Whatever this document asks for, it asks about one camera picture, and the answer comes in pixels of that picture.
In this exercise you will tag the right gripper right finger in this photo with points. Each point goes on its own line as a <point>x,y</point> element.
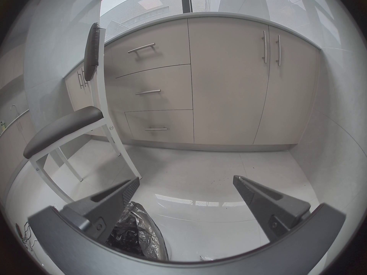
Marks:
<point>272,210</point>

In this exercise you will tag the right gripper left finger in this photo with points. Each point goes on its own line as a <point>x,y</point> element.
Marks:
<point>100,208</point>

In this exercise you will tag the black plastic bag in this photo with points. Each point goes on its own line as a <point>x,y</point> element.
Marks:
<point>134,233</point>

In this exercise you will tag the white paper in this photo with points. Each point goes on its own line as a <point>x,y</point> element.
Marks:
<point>206,258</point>

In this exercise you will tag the grey white-framed chair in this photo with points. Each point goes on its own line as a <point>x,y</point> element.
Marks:
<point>66,130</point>

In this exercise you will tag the beige cabinet with drawers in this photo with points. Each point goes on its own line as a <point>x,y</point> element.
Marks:
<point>229,96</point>

